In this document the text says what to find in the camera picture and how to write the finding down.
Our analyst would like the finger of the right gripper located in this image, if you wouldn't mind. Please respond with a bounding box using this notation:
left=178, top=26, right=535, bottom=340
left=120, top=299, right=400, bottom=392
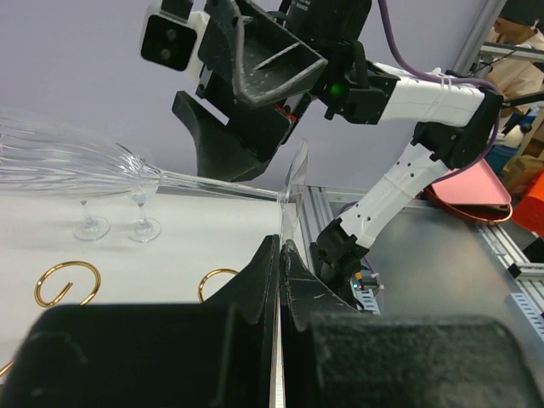
left=172, top=91, right=270, bottom=182
left=198, top=1, right=327, bottom=108

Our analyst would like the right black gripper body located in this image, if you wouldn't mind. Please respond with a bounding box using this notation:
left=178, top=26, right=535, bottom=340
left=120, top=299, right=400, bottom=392
left=195, top=25, right=315, bottom=162

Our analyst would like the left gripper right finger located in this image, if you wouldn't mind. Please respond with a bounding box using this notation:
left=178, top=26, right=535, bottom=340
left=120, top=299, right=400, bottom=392
left=280, top=241, right=543, bottom=407

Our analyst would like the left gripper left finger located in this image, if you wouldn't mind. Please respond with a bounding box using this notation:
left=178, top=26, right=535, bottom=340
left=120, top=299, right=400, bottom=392
left=1, top=235, right=280, bottom=407

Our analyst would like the clear wine glass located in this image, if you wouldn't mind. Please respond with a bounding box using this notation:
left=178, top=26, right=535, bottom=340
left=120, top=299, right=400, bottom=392
left=72, top=200, right=111, bottom=241
left=128, top=187, right=162, bottom=243

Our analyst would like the gold wire wine glass rack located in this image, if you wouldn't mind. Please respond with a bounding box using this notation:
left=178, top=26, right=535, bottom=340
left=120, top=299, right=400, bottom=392
left=0, top=259, right=241, bottom=375

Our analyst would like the ribbed champagne flute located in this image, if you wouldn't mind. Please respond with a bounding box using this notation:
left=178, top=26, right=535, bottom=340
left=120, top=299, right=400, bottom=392
left=1, top=107, right=308, bottom=236

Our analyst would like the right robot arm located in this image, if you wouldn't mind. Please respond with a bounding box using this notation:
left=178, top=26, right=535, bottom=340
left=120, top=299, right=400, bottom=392
left=166, top=1, right=502, bottom=301

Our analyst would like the dark red round tray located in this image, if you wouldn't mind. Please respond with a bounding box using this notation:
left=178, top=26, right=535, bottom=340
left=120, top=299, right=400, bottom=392
left=421, top=187, right=513, bottom=226

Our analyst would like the pink tray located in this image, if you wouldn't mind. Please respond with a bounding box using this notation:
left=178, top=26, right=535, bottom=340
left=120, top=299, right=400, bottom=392
left=428, top=159, right=512, bottom=207

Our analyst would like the red orange box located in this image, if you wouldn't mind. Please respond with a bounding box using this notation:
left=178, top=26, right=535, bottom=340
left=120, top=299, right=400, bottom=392
left=512, top=173, right=543, bottom=237

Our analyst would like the white slotted cable duct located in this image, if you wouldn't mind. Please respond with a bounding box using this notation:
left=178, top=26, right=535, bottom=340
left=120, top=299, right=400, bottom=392
left=353, top=285, right=384, bottom=315

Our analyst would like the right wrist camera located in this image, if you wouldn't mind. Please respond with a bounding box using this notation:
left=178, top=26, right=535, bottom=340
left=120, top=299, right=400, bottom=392
left=140, top=0, right=210, bottom=83

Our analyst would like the aluminium frame rail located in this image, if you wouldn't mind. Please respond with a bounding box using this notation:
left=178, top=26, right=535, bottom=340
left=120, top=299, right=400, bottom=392
left=297, top=184, right=544, bottom=341

